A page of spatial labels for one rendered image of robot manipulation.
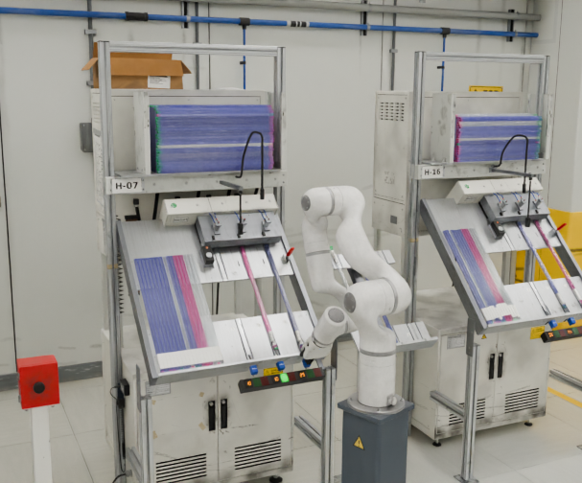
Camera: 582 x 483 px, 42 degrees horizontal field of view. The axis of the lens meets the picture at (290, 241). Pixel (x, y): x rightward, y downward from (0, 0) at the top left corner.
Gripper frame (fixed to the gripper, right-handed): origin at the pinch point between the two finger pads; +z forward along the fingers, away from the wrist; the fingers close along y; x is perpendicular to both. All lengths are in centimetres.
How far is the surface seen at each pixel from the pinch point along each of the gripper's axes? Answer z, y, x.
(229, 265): 2, -19, 47
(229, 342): 2.5, -28.0, 12.8
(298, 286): 2.3, 8.0, 34.3
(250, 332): 2.5, -18.5, 16.1
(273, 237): -3, 2, 56
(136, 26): 35, -15, 239
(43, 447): 30, -96, -4
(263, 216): -6, 0, 66
